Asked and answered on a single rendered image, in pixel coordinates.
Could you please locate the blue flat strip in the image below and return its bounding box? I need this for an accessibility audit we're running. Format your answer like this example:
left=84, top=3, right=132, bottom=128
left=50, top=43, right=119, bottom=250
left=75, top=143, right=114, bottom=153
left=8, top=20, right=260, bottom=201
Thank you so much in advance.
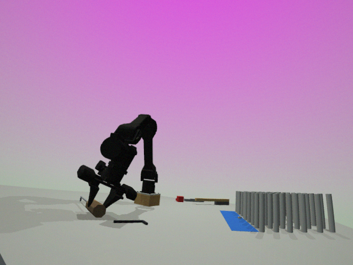
left=220, top=210, right=259, bottom=232

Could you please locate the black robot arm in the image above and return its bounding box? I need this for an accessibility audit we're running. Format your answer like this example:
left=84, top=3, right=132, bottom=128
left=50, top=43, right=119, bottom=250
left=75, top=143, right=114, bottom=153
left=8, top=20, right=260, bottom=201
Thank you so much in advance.
left=95, top=114, right=158, bottom=194

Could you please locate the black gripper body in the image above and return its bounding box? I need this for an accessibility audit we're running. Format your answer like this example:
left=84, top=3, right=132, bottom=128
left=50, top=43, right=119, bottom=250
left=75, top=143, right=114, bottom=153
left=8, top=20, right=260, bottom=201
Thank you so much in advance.
left=77, top=160, right=137, bottom=201

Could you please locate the small red block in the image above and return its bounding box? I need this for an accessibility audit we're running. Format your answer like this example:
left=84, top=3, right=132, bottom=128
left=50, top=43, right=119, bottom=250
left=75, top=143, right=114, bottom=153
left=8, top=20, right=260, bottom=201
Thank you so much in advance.
left=176, top=196, right=184, bottom=202

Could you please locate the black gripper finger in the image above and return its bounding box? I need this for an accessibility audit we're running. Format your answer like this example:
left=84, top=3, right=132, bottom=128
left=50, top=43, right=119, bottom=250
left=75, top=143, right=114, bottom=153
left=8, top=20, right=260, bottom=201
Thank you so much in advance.
left=88, top=183, right=99, bottom=207
left=103, top=189, right=124, bottom=208

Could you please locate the wooden-handled tool with grey metal shaft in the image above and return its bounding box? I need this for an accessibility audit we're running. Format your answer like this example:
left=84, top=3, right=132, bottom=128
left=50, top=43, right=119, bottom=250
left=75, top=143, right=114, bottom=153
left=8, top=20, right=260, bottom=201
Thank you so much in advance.
left=80, top=196, right=106, bottom=218

